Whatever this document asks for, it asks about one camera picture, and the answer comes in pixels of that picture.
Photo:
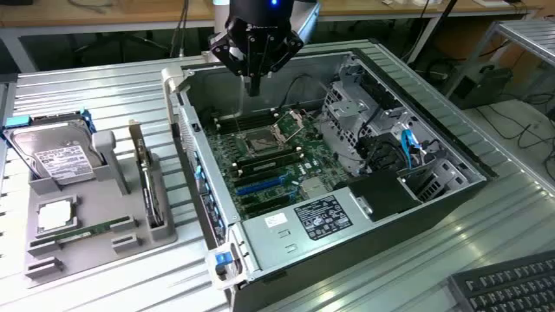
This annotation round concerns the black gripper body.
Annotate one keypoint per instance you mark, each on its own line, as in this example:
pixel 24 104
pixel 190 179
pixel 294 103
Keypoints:
pixel 261 19

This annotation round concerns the black graphics card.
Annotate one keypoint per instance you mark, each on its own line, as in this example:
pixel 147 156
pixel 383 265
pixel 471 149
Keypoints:
pixel 147 175

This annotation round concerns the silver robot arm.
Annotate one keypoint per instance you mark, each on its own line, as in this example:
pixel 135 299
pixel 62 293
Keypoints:
pixel 221 16

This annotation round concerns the black RAM slot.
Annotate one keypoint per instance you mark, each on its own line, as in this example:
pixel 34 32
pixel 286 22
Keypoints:
pixel 246 119
pixel 247 123
pixel 243 127
pixel 269 154
pixel 270 160
pixel 270 157
pixel 245 115

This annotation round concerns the silver socket cover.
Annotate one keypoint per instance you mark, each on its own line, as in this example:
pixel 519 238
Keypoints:
pixel 289 125

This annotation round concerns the black chair base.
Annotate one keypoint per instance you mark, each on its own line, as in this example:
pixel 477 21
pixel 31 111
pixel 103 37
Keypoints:
pixel 126 40

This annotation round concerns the silver drive cage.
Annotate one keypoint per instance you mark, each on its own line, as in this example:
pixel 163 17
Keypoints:
pixel 347 113

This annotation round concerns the CPU socket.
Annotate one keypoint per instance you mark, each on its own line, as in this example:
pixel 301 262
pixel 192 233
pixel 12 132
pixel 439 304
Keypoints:
pixel 261 143

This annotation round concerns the green motherboard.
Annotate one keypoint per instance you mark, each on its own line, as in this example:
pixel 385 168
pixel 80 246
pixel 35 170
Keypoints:
pixel 310 156

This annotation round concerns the wooden desk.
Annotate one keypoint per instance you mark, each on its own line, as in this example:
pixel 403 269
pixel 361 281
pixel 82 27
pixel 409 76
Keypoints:
pixel 87 16

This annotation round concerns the installed RAM stick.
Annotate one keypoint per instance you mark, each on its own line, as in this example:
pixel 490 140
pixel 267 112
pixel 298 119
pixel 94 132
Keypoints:
pixel 269 164

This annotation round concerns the blue expansion card retainer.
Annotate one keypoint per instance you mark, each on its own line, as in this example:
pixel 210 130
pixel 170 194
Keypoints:
pixel 200 172

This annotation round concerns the long black expansion slot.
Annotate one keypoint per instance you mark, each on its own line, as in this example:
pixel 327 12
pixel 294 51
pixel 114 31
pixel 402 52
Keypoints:
pixel 261 179
pixel 267 202
pixel 266 209

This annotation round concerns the blue expansion slot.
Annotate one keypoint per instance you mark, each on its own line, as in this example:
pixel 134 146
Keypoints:
pixel 261 187

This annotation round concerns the silver chipset heat sink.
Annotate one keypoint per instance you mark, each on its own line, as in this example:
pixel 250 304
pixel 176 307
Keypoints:
pixel 318 188

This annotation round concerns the black box under desk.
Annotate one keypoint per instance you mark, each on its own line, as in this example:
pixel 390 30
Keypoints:
pixel 486 87

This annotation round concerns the silver hard disk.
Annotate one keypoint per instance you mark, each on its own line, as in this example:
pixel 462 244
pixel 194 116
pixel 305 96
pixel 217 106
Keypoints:
pixel 56 152

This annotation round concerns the black plastic shroud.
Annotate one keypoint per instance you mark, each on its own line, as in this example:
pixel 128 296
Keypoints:
pixel 383 196

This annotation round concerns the black power supply label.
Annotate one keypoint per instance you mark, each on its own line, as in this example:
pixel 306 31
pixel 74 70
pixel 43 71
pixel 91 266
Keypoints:
pixel 323 217

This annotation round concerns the white power supply sticker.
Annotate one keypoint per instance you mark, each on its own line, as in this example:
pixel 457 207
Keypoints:
pixel 277 221

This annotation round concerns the silver disk bay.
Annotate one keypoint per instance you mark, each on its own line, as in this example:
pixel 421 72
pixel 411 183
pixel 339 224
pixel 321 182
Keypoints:
pixel 442 178

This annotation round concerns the blue disk caddy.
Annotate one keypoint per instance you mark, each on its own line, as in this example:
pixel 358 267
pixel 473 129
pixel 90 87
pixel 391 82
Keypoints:
pixel 15 125

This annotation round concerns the grey parts rack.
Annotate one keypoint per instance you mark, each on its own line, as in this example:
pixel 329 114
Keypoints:
pixel 99 201

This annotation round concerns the metal slat side table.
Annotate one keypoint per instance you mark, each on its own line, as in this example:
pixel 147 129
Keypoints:
pixel 529 35

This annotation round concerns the silver power supply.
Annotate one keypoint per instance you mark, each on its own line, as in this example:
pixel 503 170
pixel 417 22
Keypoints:
pixel 278 247

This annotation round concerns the green loose RAM stick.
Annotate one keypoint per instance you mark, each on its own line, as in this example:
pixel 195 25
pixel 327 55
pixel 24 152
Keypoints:
pixel 91 230

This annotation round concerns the blue case latch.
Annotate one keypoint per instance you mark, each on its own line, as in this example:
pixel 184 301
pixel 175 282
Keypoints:
pixel 222 259

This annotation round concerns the silver CPU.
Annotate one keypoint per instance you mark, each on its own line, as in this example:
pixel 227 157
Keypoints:
pixel 55 216

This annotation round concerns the open black PC case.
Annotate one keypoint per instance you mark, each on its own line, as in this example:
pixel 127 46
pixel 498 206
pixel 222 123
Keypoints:
pixel 303 276

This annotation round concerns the black keyboard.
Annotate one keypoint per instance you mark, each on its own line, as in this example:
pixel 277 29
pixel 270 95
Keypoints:
pixel 511 286

